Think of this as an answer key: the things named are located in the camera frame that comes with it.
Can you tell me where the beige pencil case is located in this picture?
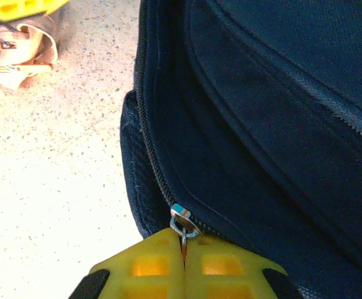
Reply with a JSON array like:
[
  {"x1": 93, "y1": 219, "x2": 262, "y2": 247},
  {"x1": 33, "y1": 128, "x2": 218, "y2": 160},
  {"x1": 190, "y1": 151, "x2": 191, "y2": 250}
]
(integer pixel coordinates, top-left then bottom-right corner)
[{"x1": 0, "y1": 6, "x2": 60, "y2": 92}]

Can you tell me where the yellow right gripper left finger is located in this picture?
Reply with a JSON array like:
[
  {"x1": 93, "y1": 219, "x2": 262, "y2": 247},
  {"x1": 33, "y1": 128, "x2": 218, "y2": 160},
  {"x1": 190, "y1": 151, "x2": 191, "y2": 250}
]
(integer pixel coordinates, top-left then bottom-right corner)
[{"x1": 70, "y1": 227, "x2": 187, "y2": 299}]

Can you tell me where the navy blue backpack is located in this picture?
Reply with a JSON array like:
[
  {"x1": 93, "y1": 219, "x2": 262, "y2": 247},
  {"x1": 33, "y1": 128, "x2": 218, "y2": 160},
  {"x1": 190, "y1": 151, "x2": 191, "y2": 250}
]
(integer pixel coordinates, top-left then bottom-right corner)
[{"x1": 120, "y1": 0, "x2": 362, "y2": 299}]

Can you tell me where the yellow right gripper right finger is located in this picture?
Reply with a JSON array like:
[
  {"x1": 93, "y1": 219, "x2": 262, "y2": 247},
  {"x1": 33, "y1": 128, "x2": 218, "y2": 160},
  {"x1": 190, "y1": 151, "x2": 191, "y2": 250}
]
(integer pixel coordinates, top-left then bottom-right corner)
[{"x1": 183, "y1": 234, "x2": 303, "y2": 299}]

